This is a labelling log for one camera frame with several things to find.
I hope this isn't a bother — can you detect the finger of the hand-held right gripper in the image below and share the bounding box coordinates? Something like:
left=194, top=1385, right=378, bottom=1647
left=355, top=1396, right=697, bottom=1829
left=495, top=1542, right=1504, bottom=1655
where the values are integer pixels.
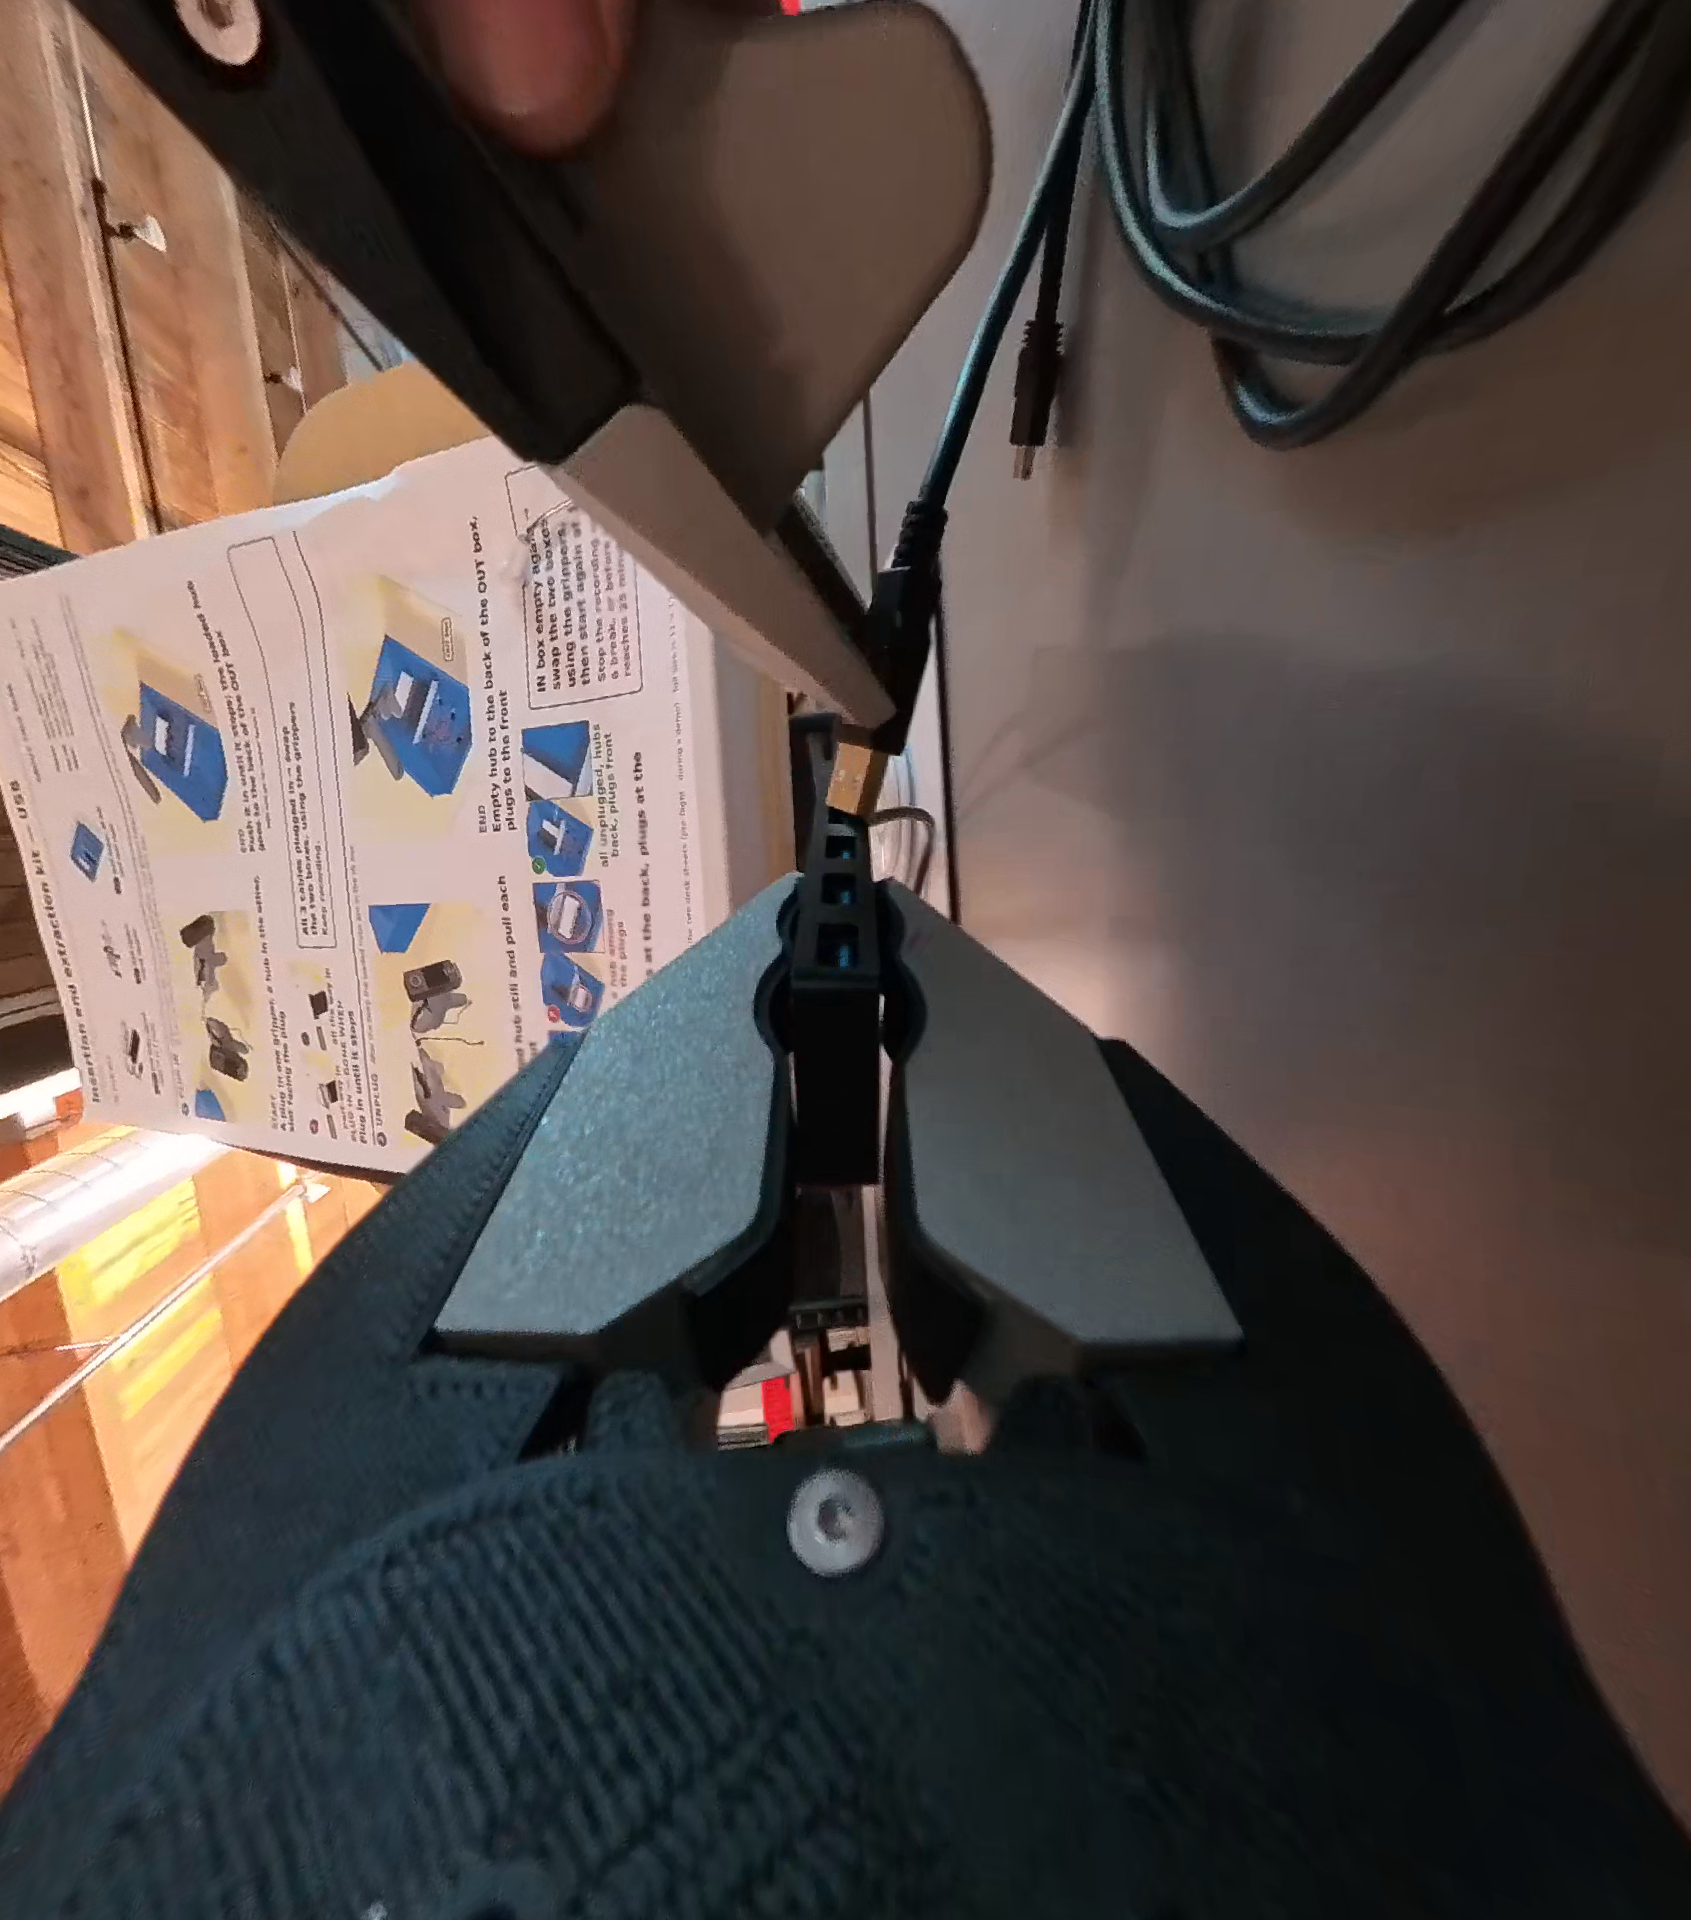
left=548, top=408, right=905, bottom=728

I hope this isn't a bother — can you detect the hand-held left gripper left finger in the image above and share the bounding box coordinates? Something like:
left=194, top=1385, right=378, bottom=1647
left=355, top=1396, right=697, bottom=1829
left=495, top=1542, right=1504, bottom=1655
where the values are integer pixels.
left=432, top=874, right=801, bottom=1364

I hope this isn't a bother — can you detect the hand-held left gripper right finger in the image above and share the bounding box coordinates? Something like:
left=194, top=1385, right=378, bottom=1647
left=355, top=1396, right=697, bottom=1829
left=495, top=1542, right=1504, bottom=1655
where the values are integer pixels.
left=878, top=878, right=1246, bottom=1398

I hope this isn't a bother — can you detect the black usb cable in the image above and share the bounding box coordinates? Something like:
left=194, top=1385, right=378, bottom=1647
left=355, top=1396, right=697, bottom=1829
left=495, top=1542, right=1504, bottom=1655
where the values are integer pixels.
left=828, top=0, right=1691, bottom=819

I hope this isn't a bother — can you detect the black usb hub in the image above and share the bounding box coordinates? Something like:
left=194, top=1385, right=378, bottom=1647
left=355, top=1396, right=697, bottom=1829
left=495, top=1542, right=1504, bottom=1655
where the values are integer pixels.
left=785, top=713, right=889, bottom=1190

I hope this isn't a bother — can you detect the person's right hand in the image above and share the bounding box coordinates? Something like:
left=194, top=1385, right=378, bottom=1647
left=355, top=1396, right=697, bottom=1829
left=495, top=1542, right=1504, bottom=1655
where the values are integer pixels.
left=445, top=0, right=639, bottom=162

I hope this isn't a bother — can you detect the printed instruction sheet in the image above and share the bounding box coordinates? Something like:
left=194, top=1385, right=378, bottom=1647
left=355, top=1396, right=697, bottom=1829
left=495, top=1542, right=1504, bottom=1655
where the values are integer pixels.
left=0, top=436, right=729, bottom=1173

